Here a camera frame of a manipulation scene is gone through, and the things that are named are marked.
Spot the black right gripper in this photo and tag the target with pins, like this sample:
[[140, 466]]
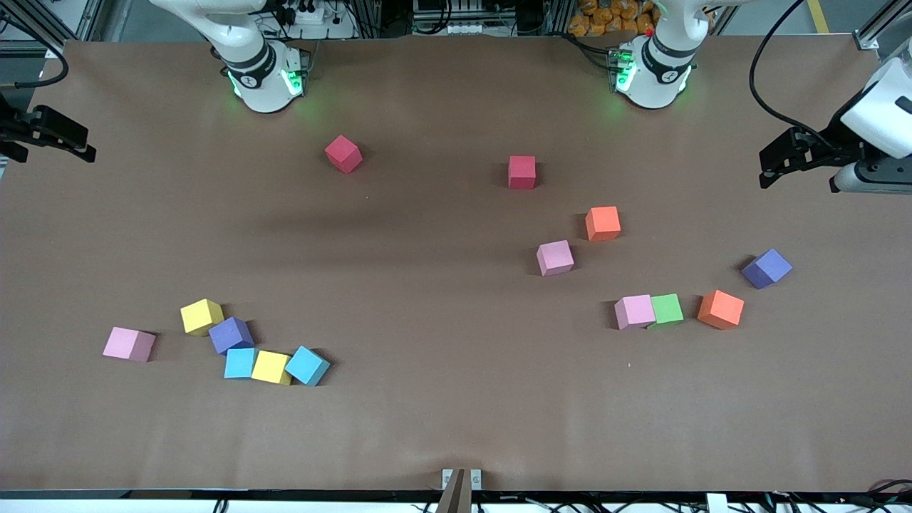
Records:
[[21, 128]]

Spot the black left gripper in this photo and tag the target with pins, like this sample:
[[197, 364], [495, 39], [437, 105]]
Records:
[[832, 143]]

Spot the orange foam cube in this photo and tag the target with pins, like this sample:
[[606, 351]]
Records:
[[603, 223], [720, 309]]

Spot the pink foam cube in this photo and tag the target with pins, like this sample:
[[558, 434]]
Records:
[[634, 311], [129, 344], [555, 257]]

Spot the red foam cube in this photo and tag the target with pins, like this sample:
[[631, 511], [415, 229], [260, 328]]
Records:
[[521, 172], [343, 153]]

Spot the purple foam cube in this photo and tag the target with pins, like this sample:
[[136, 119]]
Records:
[[231, 335], [767, 268]]

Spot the yellow foam cube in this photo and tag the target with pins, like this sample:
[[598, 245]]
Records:
[[202, 316], [271, 368]]

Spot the blue foam cube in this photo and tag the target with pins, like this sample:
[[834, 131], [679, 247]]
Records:
[[308, 365], [239, 363]]

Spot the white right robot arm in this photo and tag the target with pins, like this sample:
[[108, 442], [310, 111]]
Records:
[[260, 78]]

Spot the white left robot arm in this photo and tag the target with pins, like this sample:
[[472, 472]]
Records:
[[659, 78]]

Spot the green foam cube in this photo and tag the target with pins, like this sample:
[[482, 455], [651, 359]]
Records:
[[670, 308]]

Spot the bag of orange items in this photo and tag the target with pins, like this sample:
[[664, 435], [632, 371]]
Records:
[[613, 18]]

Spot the white power strip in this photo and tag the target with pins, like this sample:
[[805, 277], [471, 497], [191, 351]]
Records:
[[308, 14]]

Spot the small white box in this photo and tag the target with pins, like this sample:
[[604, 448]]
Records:
[[716, 504]]

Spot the brown table cover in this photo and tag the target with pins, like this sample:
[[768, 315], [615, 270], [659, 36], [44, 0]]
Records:
[[456, 399]]

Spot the aluminium frame profile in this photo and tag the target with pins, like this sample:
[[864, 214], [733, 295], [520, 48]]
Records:
[[869, 39], [89, 18]]

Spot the small metal bracket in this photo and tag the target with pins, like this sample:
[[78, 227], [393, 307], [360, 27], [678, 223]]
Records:
[[476, 479]]

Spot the brown camera pole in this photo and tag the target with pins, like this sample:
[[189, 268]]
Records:
[[452, 499]]

